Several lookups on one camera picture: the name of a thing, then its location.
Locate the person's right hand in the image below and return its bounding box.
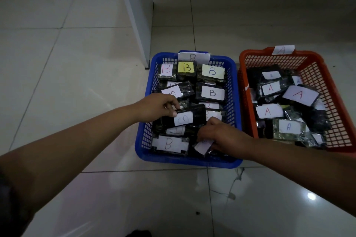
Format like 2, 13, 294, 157
196, 117, 256, 160

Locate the blue plastic basket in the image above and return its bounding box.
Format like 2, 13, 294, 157
135, 50, 243, 169

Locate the white furniture panel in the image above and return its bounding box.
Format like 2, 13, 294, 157
115, 0, 154, 70

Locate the person's left hand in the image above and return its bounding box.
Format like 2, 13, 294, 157
133, 93, 181, 123

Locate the person's left forearm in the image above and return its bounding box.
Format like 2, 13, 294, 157
0, 105, 140, 237

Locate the pile of black packets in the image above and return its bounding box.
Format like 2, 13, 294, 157
150, 61, 227, 157
246, 65, 332, 149

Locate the black packet white label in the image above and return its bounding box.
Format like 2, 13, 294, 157
191, 134, 223, 158
155, 104, 207, 132

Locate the orange plastic basket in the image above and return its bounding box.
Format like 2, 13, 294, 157
239, 47, 356, 153

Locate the white paper basket tag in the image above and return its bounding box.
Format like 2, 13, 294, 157
271, 45, 295, 56
178, 51, 211, 65

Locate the person's right forearm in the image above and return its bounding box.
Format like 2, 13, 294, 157
250, 137, 356, 218

